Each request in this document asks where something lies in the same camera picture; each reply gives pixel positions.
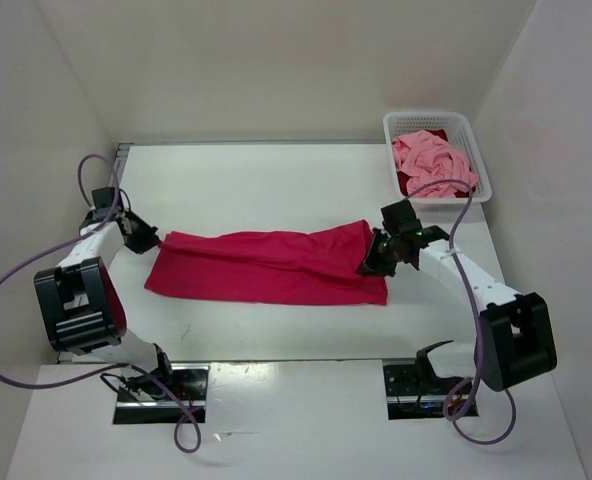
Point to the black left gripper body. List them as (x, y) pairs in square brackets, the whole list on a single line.
[(143, 233)]

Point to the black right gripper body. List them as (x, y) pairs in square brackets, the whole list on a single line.
[(383, 257)]

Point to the magenta t-shirt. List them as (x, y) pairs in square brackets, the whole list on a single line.
[(278, 267)]

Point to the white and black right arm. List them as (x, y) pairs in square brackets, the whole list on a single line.
[(514, 328)]

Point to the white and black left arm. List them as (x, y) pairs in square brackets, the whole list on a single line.
[(81, 309)]

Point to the dark red t-shirt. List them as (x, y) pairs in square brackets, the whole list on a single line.
[(408, 182)]

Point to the light pink t-shirt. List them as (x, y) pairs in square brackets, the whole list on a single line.
[(433, 162)]

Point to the white plastic basket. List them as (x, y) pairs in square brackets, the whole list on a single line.
[(434, 158)]

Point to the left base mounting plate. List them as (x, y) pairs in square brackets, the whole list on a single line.
[(145, 403)]

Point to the base mounting plate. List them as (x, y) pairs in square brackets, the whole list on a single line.
[(145, 403), (409, 398)]

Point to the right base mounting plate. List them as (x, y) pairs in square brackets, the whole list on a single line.
[(409, 398)]

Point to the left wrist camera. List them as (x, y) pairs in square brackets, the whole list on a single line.
[(106, 202)]

